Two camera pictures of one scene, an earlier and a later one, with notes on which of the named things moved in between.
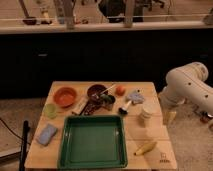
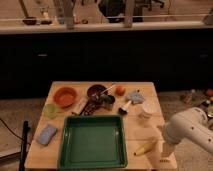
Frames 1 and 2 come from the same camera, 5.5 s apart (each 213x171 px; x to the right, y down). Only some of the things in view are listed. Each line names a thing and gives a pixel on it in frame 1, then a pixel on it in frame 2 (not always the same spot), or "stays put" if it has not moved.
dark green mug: (107, 101) stays put
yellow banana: (145, 148) stays put
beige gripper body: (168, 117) -> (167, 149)
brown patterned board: (92, 106) stays put
